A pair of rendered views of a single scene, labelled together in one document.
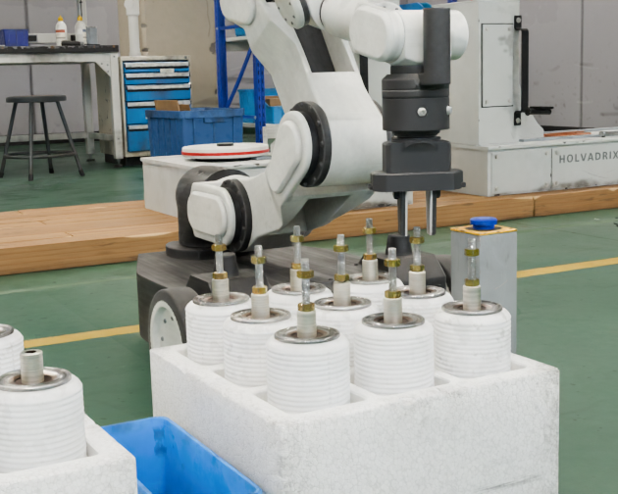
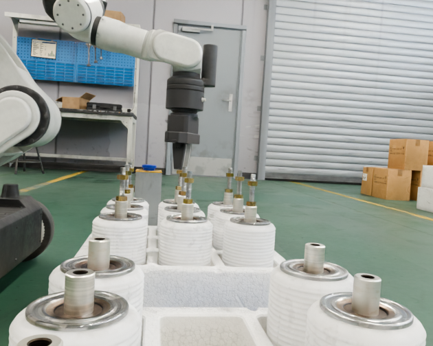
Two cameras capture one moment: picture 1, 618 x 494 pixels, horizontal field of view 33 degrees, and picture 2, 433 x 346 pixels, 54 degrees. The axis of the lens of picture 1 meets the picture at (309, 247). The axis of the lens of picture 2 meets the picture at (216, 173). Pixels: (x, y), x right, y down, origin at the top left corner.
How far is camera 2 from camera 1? 1.24 m
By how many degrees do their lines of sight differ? 70
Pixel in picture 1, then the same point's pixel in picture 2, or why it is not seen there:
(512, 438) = not seen: hidden behind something
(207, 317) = (137, 228)
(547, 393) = not seen: hidden behind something
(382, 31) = (194, 50)
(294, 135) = (27, 108)
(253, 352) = (208, 241)
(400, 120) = (195, 102)
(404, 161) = (190, 125)
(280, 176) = not seen: outside the picture
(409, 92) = (200, 88)
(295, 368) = (271, 239)
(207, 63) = not seen: outside the picture
